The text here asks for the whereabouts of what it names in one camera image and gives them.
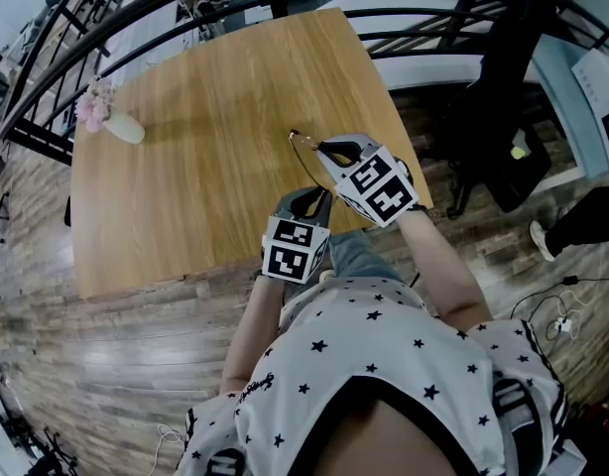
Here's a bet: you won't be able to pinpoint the light blue desk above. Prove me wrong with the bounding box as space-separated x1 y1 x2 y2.
532 32 603 182

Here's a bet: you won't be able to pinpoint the white vase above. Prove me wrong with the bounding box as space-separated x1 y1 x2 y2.
103 112 146 145

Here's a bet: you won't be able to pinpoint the black cable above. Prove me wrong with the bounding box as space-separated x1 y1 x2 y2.
510 275 609 341

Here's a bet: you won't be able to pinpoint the wooden table with white legs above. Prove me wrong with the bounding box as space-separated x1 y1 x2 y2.
69 7 434 300

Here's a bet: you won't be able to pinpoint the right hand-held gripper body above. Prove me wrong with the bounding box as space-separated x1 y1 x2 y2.
333 144 420 229

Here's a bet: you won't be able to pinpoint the person's right forearm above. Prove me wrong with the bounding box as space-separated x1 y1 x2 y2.
396 208 494 334

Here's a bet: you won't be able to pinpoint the white star-print shirt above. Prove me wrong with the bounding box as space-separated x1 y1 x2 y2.
175 278 588 476

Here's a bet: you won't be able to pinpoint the black office chair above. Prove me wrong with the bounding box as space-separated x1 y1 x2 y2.
418 0 553 220

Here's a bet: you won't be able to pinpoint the white cable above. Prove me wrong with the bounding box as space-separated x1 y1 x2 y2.
153 422 186 476

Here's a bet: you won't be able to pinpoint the grey denim trousers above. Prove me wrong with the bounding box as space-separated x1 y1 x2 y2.
328 229 405 285

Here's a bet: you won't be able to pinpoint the white printed box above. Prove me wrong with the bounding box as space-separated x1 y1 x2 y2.
570 47 609 118

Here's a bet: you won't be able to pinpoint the dark-framed eyeglasses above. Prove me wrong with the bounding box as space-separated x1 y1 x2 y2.
288 129 335 190

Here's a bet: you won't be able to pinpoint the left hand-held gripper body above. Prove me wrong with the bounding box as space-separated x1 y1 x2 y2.
260 207 333 285

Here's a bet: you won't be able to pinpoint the red object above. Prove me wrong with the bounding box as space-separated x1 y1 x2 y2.
581 402 609 430

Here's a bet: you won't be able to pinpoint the person's left forearm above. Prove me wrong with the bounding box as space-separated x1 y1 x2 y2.
219 275 286 396

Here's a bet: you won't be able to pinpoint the black tripod equipment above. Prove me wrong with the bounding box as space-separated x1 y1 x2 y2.
0 354 80 476

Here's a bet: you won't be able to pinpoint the black metal railing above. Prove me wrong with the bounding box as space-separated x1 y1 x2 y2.
0 0 609 168

